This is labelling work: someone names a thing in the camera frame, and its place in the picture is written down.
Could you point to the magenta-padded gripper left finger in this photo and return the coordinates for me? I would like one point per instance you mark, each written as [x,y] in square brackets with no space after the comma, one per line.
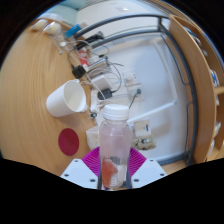
[78,173]

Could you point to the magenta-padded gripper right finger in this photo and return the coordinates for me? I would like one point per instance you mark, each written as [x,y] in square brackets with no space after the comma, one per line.
[148,172]

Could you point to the clear bottle with white cap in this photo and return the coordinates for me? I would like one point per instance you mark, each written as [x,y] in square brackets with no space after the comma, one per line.
[115,143]

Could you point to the brown tree figure toy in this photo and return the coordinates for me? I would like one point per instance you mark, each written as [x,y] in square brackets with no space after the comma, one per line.
[144,142]

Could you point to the flat round red coaster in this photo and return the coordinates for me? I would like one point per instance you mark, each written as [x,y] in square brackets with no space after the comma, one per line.
[68,141]

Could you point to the white cup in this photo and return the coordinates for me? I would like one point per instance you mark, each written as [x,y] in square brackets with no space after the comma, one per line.
[60,101]

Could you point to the black charger block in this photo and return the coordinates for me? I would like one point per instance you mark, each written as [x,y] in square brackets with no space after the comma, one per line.
[79,71]

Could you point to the clear glass cup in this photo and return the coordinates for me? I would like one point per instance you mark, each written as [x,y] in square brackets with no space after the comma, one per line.
[97,63]

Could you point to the black cylindrical device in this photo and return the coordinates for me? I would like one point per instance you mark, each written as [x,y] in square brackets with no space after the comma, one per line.
[88,41]

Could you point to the small blue bottle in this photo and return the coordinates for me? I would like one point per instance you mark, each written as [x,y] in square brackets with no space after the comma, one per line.
[72,30]

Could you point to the white seashell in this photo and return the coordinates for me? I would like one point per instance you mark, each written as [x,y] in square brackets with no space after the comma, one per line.
[38,24]
[52,28]

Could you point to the grey metal desk frame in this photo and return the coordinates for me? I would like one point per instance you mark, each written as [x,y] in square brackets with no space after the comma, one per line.
[191,100]

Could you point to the white wall socket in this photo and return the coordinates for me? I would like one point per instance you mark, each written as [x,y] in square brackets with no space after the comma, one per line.
[129,77]

